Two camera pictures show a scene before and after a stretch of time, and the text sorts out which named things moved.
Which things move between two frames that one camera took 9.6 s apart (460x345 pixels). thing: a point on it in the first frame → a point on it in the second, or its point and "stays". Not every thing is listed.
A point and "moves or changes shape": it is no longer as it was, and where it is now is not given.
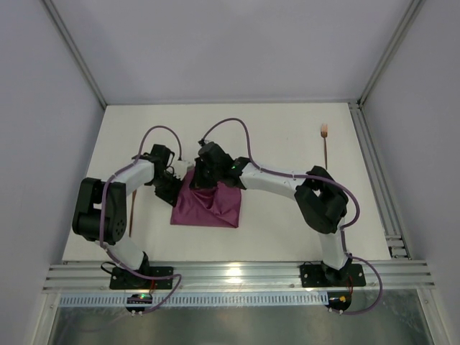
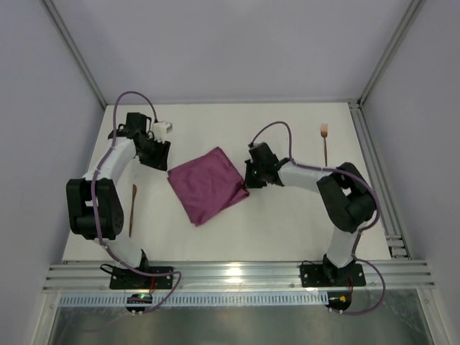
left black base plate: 123,279 stays
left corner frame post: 70,42 stays
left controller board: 138,298 stays
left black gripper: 167,189 → 155,153
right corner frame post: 411,13 stays
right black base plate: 315,276 stays
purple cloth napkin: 218,205 moves or changes shape
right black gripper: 203,178 → 256,172
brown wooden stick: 134,195 stays
